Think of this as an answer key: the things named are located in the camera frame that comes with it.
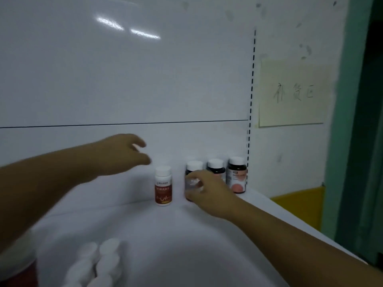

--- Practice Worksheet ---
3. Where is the person's right hand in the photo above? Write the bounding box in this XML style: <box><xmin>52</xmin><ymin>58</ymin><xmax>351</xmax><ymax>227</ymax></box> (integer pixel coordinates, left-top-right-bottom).
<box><xmin>184</xmin><ymin>170</ymin><xmax>243</xmax><ymax>222</ymax></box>

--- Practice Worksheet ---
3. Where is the person's left hand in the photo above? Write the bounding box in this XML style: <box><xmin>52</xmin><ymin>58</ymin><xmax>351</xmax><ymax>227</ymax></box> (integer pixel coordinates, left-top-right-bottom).
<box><xmin>95</xmin><ymin>134</ymin><xmax>152</xmax><ymax>177</ymax></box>

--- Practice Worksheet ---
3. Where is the group of small yellow-label bottles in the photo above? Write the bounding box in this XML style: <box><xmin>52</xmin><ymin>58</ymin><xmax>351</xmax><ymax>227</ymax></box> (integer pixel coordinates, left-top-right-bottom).
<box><xmin>61</xmin><ymin>238</ymin><xmax>126</xmax><ymax>287</ymax></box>

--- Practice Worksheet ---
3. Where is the person's left forearm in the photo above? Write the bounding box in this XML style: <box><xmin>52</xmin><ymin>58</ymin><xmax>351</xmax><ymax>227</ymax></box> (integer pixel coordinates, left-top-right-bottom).
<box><xmin>0</xmin><ymin>143</ymin><xmax>102</xmax><ymax>254</ymax></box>

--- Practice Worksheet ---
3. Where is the person's right forearm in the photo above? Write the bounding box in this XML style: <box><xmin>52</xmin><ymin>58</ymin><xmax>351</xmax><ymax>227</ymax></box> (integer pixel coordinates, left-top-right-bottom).
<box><xmin>230</xmin><ymin>200</ymin><xmax>383</xmax><ymax>287</ymax></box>

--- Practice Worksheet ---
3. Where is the slotted white shelf upright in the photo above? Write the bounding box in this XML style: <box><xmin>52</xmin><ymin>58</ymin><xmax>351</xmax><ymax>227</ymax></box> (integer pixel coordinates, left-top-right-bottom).
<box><xmin>246</xmin><ymin>26</ymin><xmax>257</xmax><ymax>177</ymax></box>

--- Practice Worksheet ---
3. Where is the white back panel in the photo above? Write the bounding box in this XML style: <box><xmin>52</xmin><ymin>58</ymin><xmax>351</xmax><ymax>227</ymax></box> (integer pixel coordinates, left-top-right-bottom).
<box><xmin>0</xmin><ymin>0</ymin><xmax>255</xmax><ymax>206</ymax></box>

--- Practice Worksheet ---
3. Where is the dark teal door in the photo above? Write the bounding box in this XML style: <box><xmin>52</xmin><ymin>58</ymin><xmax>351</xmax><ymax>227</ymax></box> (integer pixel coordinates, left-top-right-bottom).
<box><xmin>335</xmin><ymin>0</ymin><xmax>383</xmax><ymax>266</ymax></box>

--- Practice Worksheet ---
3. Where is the cream paper wall sign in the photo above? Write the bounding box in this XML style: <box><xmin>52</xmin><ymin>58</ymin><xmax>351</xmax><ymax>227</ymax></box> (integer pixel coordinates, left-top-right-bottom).
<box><xmin>259</xmin><ymin>58</ymin><xmax>333</xmax><ymax>128</ymax></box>

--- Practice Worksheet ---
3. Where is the green door frame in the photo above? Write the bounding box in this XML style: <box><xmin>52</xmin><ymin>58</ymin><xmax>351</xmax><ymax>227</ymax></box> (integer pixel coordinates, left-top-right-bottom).
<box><xmin>323</xmin><ymin>0</ymin><xmax>375</xmax><ymax>242</ymax></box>

